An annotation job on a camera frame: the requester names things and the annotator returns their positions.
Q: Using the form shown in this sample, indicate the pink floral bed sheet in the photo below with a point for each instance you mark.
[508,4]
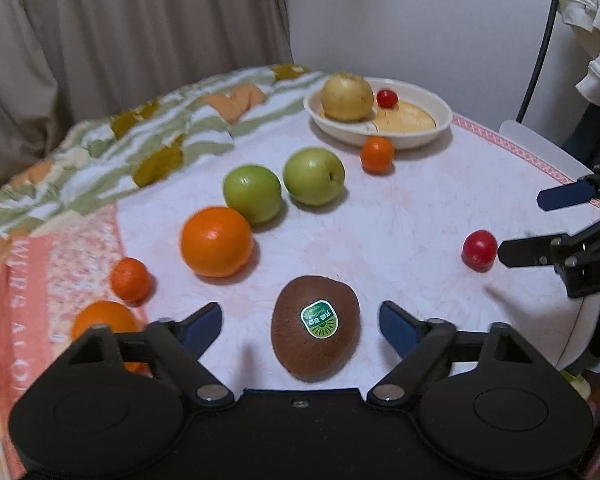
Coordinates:
[405,230]

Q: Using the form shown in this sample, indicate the red cherry tomato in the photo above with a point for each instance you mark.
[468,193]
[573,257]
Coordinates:
[387,98]
[479,249]

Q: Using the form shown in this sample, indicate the brown kiwi with green sticker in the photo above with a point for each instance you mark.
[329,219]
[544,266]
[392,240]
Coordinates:
[316,329]

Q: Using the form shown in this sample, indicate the black curved tube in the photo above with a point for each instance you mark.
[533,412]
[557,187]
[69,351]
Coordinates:
[539,55]

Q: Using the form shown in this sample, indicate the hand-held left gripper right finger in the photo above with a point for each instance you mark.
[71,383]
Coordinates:
[396,325]

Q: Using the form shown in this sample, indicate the white seat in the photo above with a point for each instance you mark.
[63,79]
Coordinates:
[535,147]

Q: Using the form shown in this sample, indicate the green apple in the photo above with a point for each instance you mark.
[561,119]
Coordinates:
[313,175]
[252,193]

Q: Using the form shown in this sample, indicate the small mandarin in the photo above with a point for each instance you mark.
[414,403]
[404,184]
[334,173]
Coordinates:
[377,155]
[130,280]

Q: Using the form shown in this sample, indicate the yellow pear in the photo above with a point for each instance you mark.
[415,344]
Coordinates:
[347,96]

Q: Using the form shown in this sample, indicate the green and white patterned quilt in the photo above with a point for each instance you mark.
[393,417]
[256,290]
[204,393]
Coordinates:
[145,125]

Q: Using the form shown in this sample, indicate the large orange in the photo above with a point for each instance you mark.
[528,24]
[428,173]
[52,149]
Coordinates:
[216,241]

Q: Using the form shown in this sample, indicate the medium orange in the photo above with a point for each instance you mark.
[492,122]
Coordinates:
[105,317]

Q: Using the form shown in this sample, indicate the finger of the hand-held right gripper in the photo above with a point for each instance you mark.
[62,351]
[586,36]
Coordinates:
[527,252]
[565,196]

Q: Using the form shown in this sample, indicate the cream shallow bowl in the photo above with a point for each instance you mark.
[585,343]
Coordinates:
[420,125]

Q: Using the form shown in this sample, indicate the beige curtain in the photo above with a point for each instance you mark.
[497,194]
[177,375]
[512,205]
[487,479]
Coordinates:
[105,45]

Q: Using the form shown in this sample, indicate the white garment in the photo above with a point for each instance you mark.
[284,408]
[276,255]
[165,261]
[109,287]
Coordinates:
[587,5]

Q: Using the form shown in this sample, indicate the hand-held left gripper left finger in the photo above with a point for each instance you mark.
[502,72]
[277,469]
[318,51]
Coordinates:
[206,321]

